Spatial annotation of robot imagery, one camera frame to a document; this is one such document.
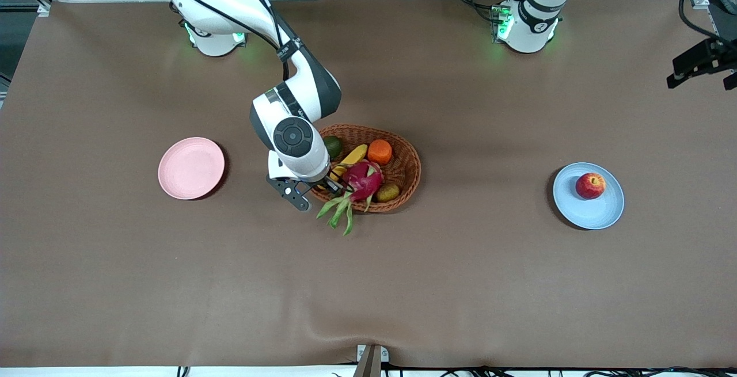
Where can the yellow banana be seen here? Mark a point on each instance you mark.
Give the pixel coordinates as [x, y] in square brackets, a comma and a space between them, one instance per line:
[352, 156]

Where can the red apple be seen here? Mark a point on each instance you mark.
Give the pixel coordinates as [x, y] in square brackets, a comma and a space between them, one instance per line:
[590, 186]

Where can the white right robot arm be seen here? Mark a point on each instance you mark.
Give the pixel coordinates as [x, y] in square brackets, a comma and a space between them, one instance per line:
[230, 3]

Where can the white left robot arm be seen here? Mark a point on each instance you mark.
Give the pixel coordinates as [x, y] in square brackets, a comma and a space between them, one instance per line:
[532, 26]

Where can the pink dragon fruit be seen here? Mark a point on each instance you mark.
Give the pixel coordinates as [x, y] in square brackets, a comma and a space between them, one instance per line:
[363, 180]

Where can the green avocado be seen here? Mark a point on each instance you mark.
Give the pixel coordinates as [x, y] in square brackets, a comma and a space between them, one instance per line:
[334, 147]

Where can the brown kiwi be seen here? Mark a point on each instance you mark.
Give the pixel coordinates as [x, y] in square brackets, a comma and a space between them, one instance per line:
[388, 193]

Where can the orange fruit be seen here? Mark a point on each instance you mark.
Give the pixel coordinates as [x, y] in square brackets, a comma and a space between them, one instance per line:
[380, 152]

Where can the brown wicker basket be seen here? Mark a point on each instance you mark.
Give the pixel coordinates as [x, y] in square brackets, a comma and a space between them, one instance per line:
[406, 167]

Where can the brown table cloth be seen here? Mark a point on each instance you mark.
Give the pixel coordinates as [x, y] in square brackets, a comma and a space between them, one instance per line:
[368, 285]

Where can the pink plate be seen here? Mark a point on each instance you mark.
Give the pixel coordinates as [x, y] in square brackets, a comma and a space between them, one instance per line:
[190, 168]

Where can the blue plate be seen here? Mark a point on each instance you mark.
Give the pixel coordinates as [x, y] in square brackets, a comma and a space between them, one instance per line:
[593, 213]

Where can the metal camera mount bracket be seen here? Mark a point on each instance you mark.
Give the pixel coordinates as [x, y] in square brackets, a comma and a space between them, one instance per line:
[371, 360]

